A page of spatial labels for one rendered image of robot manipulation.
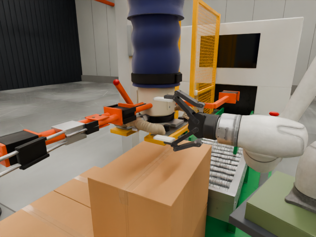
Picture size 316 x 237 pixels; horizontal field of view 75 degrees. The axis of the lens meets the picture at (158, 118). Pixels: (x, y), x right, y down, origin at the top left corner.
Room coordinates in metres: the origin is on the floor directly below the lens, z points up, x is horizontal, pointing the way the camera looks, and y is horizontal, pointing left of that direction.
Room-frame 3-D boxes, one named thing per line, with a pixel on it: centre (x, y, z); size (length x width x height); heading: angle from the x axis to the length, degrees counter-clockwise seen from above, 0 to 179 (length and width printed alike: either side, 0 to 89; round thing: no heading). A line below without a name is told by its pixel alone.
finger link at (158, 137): (0.66, -0.02, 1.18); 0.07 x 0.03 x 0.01; 61
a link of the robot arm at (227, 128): (0.56, -0.20, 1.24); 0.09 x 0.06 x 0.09; 151
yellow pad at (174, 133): (0.90, -0.07, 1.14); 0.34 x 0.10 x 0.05; 148
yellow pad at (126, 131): (1.00, 0.09, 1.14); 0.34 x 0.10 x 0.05; 148
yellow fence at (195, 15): (3.04, -0.68, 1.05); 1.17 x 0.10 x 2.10; 151
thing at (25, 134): (0.45, 0.33, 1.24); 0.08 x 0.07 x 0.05; 148
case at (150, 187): (0.96, -0.01, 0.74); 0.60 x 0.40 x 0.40; 153
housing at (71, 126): (0.56, 0.25, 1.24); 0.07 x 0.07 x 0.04; 58
